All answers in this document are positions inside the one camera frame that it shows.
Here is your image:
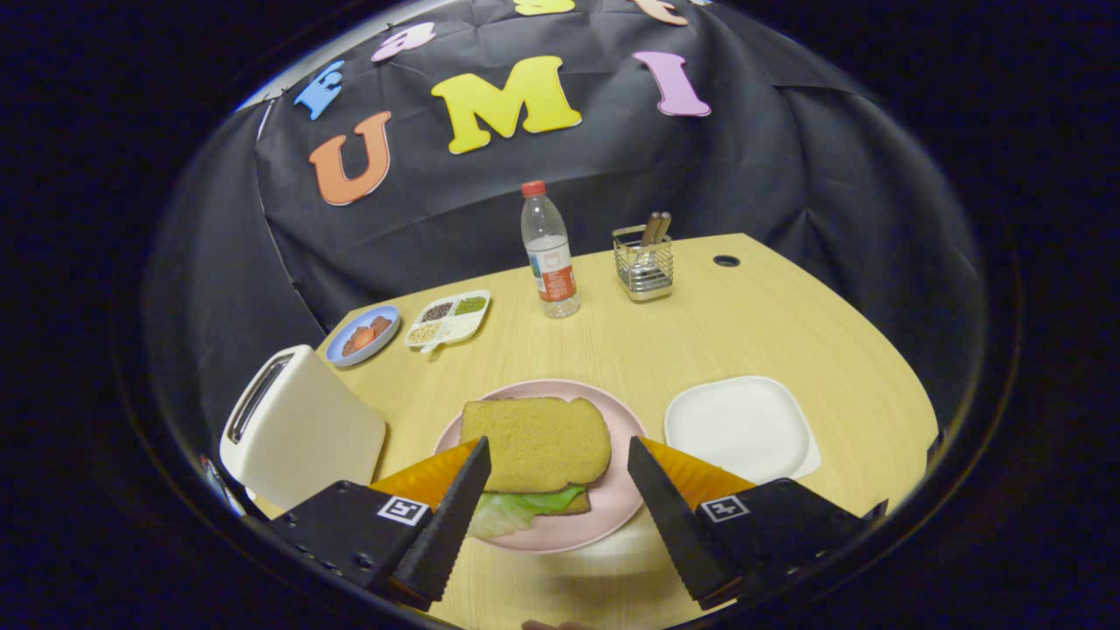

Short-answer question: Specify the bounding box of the metal wire utensil holder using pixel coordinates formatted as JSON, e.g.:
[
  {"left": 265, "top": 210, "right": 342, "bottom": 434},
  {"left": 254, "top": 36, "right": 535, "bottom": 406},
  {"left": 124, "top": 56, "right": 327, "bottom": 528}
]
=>
[{"left": 612, "top": 225, "right": 675, "bottom": 303}]

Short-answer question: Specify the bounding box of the brown toast slice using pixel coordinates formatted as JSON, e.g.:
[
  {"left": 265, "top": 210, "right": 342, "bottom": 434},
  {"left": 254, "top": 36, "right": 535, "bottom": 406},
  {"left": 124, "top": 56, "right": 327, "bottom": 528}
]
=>
[{"left": 459, "top": 396, "right": 613, "bottom": 494}]

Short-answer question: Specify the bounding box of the small blue plate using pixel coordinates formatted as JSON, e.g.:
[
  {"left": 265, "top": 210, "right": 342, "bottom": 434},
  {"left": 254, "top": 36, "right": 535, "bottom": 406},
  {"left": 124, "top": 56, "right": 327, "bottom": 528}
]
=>
[{"left": 325, "top": 304, "right": 402, "bottom": 368}]

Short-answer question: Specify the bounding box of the pink round plate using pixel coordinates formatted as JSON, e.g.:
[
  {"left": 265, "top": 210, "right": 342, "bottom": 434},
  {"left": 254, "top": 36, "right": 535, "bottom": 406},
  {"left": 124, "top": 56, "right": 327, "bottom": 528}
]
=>
[{"left": 433, "top": 379, "right": 648, "bottom": 554}]

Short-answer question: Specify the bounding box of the white square plate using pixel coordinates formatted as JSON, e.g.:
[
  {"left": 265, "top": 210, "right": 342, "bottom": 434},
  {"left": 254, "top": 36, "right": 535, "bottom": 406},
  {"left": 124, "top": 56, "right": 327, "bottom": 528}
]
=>
[{"left": 663, "top": 375, "right": 822, "bottom": 485}]

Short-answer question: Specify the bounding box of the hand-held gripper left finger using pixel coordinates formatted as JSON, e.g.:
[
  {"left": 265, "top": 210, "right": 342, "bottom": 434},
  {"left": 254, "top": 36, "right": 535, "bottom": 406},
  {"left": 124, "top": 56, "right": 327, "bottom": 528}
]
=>
[{"left": 267, "top": 436, "right": 492, "bottom": 611}]

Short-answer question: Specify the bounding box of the clear water bottle red cap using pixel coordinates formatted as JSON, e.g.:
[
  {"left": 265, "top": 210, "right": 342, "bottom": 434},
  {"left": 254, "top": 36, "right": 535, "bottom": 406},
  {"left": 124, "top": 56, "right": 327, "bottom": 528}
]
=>
[{"left": 521, "top": 180, "right": 581, "bottom": 319}]

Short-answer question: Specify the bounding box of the white toaster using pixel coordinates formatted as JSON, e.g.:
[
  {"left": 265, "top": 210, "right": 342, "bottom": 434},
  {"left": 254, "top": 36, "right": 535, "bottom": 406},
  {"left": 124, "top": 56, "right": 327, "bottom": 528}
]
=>
[{"left": 219, "top": 344, "right": 388, "bottom": 511}]

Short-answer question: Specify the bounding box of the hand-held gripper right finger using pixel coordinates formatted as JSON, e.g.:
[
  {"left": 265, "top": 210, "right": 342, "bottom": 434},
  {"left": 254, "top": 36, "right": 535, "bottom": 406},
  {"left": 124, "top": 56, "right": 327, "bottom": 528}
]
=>
[{"left": 626, "top": 436, "right": 889, "bottom": 612}]

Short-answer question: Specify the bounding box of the green lettuce leaf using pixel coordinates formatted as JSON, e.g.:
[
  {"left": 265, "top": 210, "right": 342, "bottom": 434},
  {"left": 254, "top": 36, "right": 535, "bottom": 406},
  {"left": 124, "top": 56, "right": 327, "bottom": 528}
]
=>
[{"left": 466, "top": 484, "right": 587, "bottom": 540}]

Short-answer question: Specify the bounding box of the white divided seed tray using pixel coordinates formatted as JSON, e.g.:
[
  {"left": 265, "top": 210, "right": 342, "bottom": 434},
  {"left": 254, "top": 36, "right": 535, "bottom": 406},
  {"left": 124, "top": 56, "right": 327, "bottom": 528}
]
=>
[{"left": 404, "top": 290, "right": 492, "bottom": 354}]

